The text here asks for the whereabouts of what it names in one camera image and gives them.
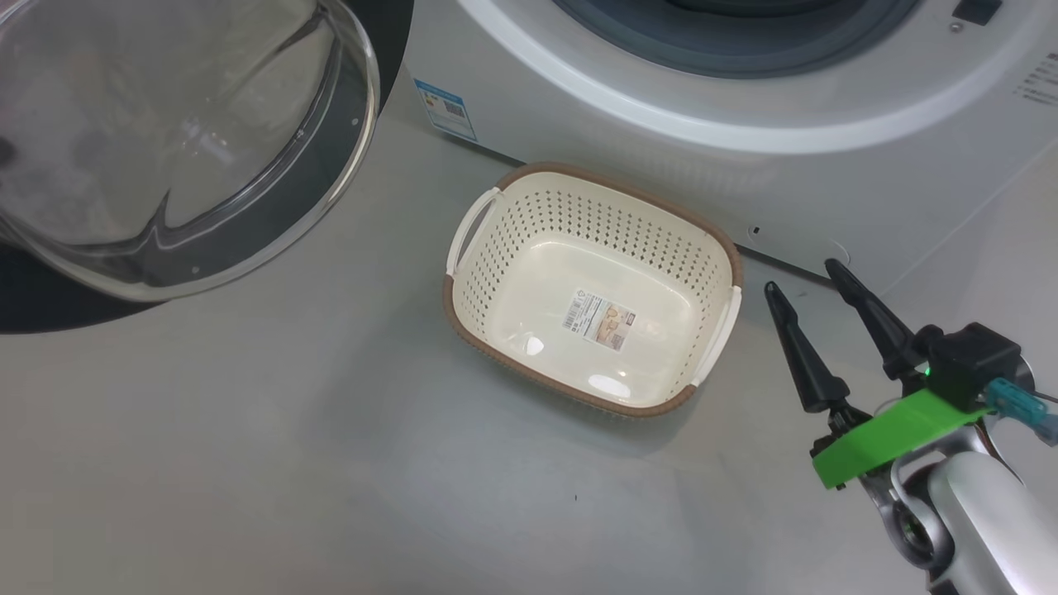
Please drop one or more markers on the dark grey glass washing machine door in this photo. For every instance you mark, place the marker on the dark grey glass washing machine door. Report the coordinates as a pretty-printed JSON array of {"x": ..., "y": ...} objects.
[{"x": 50, "y": 306}]

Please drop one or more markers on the cream perforated laundry basket brown rim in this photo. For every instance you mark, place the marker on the cream perforated laundry basket brown rim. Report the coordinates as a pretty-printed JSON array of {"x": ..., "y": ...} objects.
[{"x": 529, "y": 240}]

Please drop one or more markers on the blue white energy label sticker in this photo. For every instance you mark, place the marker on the blue white energy label sticker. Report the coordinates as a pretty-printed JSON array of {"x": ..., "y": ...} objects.
[{"x": 446, "y": 107}]

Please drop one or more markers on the white washing machine body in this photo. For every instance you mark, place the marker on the white washing machine body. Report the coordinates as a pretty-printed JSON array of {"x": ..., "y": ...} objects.
[{"x": 826, "y": 182}]

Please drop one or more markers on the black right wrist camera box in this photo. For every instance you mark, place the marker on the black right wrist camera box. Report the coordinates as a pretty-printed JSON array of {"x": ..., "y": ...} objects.
[{"x": 971, "y": 359}]

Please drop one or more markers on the white barcode sticker in basket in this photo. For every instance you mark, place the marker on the white barcode sticker in basket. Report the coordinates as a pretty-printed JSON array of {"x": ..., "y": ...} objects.
[{"x": 599, "y": 318}]

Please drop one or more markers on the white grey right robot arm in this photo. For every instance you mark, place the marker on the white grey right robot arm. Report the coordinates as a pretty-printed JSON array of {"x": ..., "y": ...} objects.
[{"x": 984, "y": 529}]

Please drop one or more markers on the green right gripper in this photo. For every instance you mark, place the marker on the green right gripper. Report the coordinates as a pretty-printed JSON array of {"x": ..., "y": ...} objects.
[{"x": 893, "y": 434}]

